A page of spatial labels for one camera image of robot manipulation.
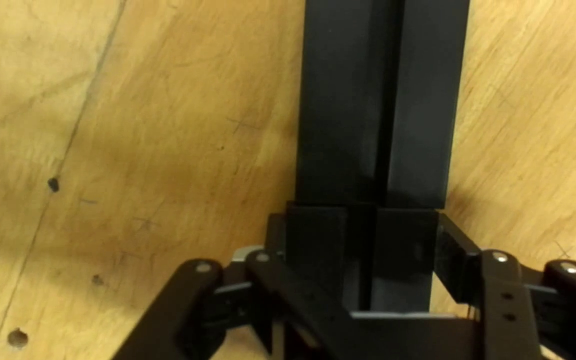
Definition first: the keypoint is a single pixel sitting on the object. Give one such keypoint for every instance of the long black grooved pad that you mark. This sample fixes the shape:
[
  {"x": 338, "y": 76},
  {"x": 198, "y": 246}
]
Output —
[{"x": 378, "y": 100}]

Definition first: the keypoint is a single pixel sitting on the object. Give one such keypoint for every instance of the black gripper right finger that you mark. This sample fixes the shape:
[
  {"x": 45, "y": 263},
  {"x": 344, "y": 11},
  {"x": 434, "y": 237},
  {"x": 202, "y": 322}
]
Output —
[{"x": 492, "y": 283}]

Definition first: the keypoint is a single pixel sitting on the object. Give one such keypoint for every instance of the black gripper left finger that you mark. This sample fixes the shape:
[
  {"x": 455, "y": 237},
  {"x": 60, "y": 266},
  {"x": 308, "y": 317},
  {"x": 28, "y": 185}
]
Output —
[{"x": 299, "y": 283}]

